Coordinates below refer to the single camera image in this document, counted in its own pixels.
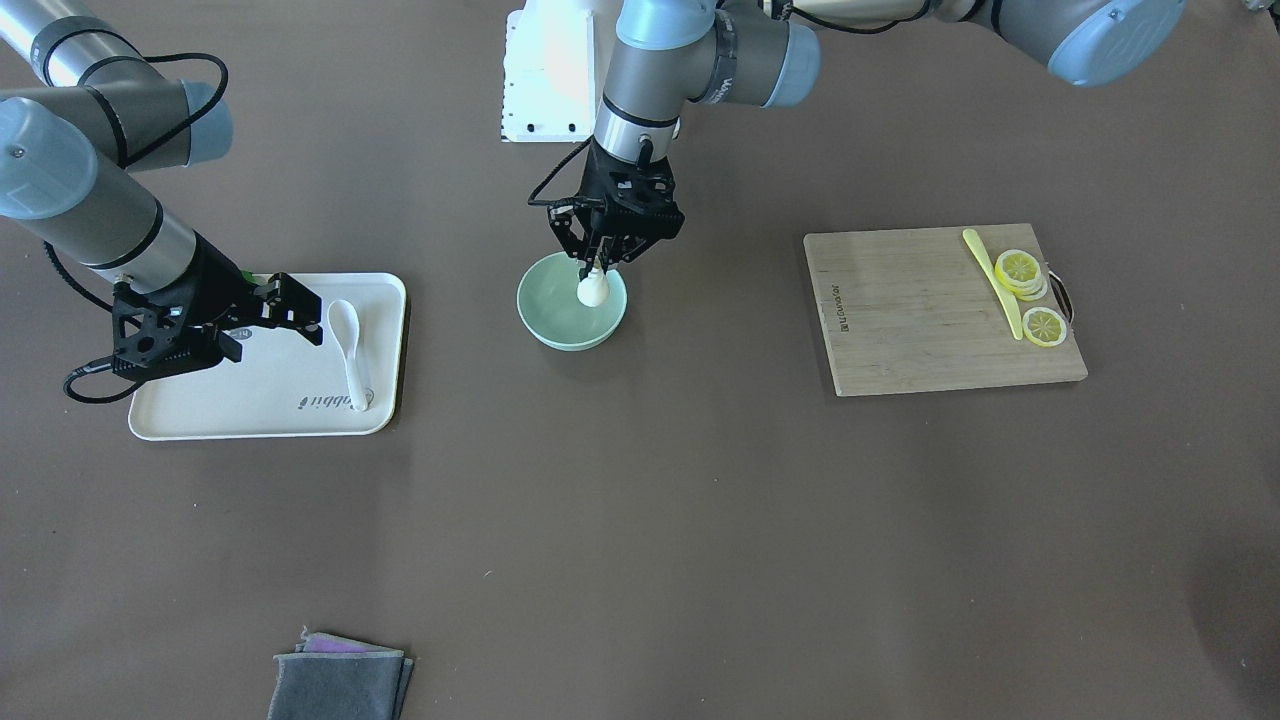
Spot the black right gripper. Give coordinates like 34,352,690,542
110,234,324,382

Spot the yellow plastic knife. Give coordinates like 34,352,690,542
963,227,1024,341

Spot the lemon slice handle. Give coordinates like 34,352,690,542
1021,306,1070,348
993,249,1048,302

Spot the light green ceramic bowl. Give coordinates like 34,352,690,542
516,252,628,351

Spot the white steamed bun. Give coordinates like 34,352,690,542
575,265,611,307

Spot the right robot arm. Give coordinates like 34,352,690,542
1,1,323,388

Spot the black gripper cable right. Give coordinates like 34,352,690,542
40,53,230,405

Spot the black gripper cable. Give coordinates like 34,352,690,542
529,138,593,209
40,53,230,405

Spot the white ceramic spoon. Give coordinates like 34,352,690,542
328,299,371,413

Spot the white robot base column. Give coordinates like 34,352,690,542
500,1,625,143

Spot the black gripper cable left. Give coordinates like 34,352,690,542
529,138,593,209

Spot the lemon slice near handle bottom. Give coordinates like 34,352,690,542
1021,306,1070,348

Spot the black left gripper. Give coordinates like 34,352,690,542
547,140,685,281

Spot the cream rabbit tray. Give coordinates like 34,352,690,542
128,272,408,441

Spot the grey folded cloth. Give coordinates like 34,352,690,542
268,630,415,719

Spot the wooden cutting board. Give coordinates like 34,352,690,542
803,225,1088,397

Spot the lemon slice near handle top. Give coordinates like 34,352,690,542
993,249,1048,302

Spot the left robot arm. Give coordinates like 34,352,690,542
544,1,1185,281

